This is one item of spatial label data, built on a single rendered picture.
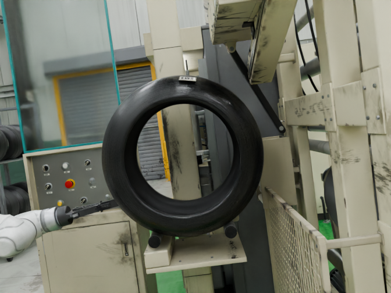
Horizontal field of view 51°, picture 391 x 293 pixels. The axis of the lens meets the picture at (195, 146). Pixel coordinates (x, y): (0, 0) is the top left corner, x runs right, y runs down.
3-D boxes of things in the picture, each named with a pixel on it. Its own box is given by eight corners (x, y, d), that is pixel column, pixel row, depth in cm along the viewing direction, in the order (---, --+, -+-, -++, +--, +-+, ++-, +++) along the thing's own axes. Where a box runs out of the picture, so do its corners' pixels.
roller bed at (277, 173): (257, 200, 197) (249, 139, 195) (287, 196, 196) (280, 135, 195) (263, 208, 177) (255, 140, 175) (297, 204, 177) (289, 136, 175)
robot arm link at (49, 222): (47, 207, 162) (61, 203, 162) (53, 229, 163) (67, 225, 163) (38, 211, 153) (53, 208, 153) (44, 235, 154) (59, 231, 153)
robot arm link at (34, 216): (54, 229, 164) (42, 241, 151) (17, 239, 164) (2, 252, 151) (46, 204, 162) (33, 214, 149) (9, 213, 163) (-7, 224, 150)
